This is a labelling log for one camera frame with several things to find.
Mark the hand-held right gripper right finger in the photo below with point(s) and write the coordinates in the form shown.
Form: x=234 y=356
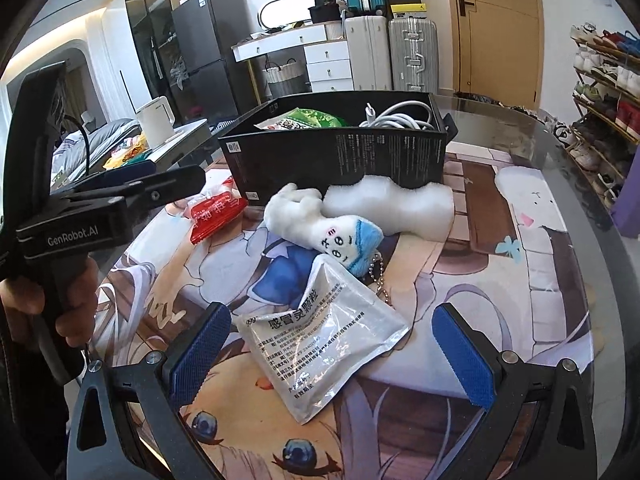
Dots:
x=465 y=360

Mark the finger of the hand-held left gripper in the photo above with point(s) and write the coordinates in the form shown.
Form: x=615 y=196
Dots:
x=137 y=168
x=175 y=180

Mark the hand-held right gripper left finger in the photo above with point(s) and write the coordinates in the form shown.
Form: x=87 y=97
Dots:
x=200 y=355

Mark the white medicine packet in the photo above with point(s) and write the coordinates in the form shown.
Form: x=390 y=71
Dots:
x=310 y=340

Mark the green snack packet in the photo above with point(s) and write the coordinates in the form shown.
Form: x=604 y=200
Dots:
x=310 y=119

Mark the black cardboard box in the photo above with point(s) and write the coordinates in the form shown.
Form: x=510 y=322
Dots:
x=350 y=160

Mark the person's left hand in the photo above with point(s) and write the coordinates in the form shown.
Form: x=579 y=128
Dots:
x=77 y=310

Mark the pile of colourful snack bags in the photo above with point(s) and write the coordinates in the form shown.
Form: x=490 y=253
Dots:
x=125 y=152

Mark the white marble side table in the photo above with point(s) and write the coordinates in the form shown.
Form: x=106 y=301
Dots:
x=190 y=135

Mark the grey bed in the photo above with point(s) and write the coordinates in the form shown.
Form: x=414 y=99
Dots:
x=95 y=145

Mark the white electric kettle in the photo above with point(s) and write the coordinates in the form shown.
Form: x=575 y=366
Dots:
x=155 y=122

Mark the red plastic packet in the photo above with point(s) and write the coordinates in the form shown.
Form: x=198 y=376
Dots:
x=215 y=215

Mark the printed cartoon table mat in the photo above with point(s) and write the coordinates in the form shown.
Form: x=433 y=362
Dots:
x=500 y=285

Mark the dark grey fridge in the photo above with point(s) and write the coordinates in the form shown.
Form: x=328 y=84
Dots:
x=210 y=45

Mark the white plush toy blue cap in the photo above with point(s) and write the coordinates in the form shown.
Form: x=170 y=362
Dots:
x=310 y=225

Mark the dark glass cabinet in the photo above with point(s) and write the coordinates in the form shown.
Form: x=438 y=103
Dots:
x=150 y=25

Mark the woven laundry basket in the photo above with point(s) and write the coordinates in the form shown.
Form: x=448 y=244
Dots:
x=284 y=80

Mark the white foam block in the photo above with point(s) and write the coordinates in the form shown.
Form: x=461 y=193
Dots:
x=400 y=205

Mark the white dressing table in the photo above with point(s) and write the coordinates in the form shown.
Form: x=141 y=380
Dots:
x=327 y=65

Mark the oval mirror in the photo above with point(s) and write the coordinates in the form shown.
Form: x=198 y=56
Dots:
x=285 y=10

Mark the black bag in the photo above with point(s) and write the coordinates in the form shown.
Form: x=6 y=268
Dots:
x=325 y=10

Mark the white suitcase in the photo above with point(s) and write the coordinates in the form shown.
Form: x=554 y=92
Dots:
x=367 y=55

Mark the purple yoga mat roll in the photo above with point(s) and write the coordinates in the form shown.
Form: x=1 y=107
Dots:
x=630 y=200

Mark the white sneakers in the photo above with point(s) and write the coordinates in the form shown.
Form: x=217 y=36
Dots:
x=565 y=135

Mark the silver suitcase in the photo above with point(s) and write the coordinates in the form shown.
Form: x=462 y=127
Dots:
x=412 y=55

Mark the shoe rack with sneakers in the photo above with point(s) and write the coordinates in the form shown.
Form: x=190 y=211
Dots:
x=610 y=105

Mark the wooden door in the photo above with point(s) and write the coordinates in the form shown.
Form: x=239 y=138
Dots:
x=500 y=25

